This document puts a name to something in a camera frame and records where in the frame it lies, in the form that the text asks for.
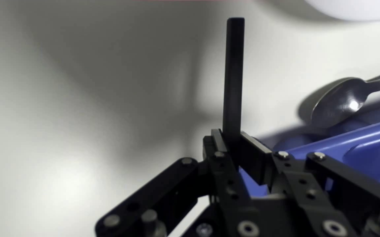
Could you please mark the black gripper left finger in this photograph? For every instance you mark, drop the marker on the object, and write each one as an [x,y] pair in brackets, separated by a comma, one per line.
[225,174]

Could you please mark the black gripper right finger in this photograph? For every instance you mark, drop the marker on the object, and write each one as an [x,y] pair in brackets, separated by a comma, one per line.
[254,158]

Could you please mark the blue cutlery tray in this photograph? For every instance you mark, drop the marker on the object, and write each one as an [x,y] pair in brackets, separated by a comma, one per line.
[353,142]

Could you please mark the white shallow bowl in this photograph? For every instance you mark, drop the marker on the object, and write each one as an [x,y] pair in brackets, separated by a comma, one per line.
[347,9]

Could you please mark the black handled spoon on table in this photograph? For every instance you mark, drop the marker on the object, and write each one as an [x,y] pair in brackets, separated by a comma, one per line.
[336,100]

